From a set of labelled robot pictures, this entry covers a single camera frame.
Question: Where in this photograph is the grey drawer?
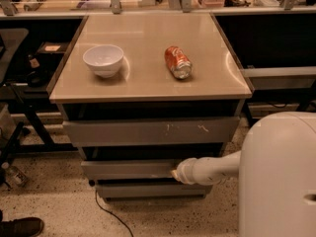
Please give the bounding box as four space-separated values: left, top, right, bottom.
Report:
63 117 240 147
81 159 179 180
96 179 211 199

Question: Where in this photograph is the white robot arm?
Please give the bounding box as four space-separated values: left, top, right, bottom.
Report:
172 112 316 237

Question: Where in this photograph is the grey drawer cabinet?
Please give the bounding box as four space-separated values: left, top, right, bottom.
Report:
45 12 256 203

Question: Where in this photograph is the grey top drawer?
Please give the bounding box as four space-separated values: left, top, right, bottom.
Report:
63 117 240 147

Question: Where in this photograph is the grey bottom drawer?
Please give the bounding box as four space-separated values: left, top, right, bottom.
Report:
96 179 211 199

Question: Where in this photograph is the black desk leg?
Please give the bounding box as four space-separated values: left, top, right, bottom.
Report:
243 103 254 127

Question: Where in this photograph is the orange soda can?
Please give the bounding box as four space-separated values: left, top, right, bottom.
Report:
164 46 193 80

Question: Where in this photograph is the white bowl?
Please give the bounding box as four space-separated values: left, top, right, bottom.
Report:
83 44 124 78

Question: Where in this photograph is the dark shoe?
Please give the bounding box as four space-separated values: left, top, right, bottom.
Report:
0 217 44 237

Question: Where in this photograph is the plastic water bottle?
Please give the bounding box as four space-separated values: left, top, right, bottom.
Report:
1 162 28 187

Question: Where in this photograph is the dark glass bottle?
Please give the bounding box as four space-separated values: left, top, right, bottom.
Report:
27 54 48 87

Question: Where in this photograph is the black floor cable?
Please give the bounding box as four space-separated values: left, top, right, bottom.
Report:
94 190 135 237

